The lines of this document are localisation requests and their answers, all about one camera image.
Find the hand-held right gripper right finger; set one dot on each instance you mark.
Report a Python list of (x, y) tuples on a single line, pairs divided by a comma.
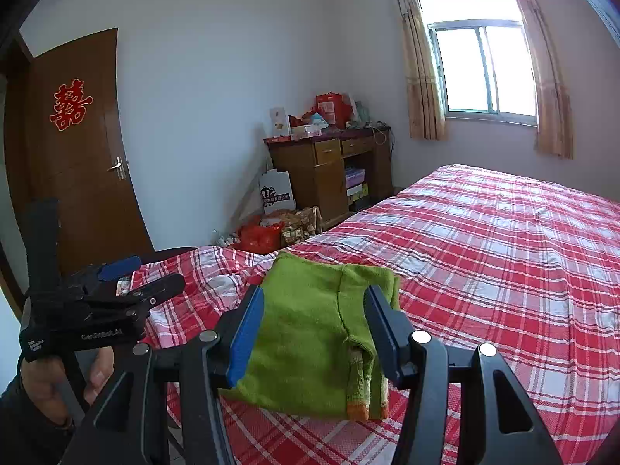
[(382, 339)]

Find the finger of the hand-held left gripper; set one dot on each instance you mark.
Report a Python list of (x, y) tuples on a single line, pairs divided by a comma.
[(162, 288), (118, 268)]

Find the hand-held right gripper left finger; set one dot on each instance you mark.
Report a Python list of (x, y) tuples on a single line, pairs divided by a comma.
[(247, 339)]

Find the green striped knit sweater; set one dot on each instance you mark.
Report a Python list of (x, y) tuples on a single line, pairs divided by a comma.
[(305, 329)]

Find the person's left forearm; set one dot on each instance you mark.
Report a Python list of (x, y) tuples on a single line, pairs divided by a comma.
[(24, 436)]

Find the person's left hand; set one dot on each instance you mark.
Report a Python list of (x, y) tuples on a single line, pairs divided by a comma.
[(43, 387)]

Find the brown wooden door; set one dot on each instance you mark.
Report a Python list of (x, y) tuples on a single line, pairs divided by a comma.
[(82, 193)]

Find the red plastic bag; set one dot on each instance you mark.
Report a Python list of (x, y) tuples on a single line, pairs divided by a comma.
[(259, 240)]

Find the floral fabric bag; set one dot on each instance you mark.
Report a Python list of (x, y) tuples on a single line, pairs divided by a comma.
[(302, 227)]

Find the bed with red plaid sheet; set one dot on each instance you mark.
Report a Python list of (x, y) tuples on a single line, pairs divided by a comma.
[(508, 261)]

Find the white paper bag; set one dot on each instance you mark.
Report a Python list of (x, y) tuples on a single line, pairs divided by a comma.
[(276, 191)]

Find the stack of flat boxes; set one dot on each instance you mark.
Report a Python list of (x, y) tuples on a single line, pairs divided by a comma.
[(356, 189)]

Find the brown wooden desk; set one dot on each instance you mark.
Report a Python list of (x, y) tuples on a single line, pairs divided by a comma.
[(300, 179)]

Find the red paper door ornament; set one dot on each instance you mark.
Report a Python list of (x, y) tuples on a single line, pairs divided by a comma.
[(70, 104)]

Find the white card box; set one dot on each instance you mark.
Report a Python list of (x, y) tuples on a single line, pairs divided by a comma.
[(280, 121)]

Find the tissue box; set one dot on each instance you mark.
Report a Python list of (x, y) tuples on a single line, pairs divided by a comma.
[(305, 131)]

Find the teal bag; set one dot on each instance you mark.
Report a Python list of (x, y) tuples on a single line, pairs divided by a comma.
[(363, 112)]

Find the red gift box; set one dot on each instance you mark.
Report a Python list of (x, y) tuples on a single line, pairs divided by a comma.
[(334, 109)]

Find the beige patterned curtain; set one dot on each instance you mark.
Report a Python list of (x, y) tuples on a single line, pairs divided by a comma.
[(421, 82), (547, 97)]

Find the sliding glass window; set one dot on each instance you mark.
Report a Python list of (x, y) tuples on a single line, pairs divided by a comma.
[(484, 63)]

